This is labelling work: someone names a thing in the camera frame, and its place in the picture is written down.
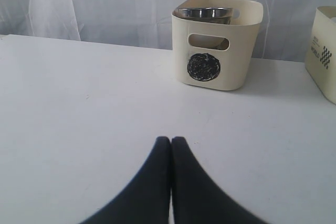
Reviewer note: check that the cream bin with triangle mark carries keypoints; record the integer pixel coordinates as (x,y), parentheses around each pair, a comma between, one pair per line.
(320,56)

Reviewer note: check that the cream bin with circle mark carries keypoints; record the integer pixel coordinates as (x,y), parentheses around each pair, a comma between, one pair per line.
(215,56)

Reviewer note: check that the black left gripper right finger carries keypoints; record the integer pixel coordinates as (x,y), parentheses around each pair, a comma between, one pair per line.
(196,198)

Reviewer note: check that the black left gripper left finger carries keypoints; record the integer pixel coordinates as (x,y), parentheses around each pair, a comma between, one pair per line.
(146,198)

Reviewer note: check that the white backdrop curtain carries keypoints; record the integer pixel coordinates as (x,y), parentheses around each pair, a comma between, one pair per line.
(284,32)

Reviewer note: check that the stainless steel bowl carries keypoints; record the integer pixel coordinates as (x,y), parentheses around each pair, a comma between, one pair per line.
(216,15)

